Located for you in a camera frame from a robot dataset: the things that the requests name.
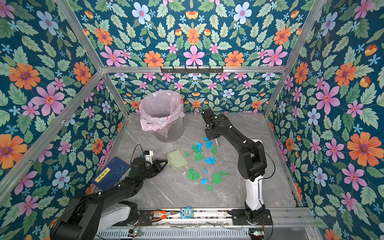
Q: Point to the black wall hook rail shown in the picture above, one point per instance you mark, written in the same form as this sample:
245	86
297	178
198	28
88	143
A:
191	70

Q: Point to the blue owl figurine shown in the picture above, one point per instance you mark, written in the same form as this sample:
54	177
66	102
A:
186	213

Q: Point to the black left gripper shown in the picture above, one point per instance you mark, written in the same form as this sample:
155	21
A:
157	162

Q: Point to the light green dustpan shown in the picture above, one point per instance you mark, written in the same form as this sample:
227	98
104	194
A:
177	159

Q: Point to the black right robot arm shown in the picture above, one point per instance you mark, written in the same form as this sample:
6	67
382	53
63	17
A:
252	161

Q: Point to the metal mesh trash bin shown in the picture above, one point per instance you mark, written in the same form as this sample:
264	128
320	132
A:
171	132

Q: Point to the green paper scrap right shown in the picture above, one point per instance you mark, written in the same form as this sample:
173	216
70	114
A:
218	177

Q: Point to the blue book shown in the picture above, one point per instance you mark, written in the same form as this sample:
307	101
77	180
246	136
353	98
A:
111	174

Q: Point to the blue paper scrap top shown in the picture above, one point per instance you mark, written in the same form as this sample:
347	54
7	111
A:
208	143

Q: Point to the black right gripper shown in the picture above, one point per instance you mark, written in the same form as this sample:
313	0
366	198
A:
209	137

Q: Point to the large green paper scrap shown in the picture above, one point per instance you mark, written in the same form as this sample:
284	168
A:
193	175

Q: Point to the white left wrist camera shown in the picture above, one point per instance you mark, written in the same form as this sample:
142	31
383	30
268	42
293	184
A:
148	155

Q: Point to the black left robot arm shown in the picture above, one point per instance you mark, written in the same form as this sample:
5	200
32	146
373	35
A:
82	218

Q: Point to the pink plastic bin liner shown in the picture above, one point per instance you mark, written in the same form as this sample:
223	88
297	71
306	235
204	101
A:
159	109

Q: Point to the green scrap strip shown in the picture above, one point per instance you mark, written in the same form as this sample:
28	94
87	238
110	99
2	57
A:
214	150

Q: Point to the orange handled pliers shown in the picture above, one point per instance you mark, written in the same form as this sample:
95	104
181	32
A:
160	215

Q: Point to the green blue scrap upper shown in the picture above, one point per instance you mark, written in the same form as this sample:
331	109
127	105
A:
197	148

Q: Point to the blue crumpled paper scrap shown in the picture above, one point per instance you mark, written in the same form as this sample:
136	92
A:
210	160

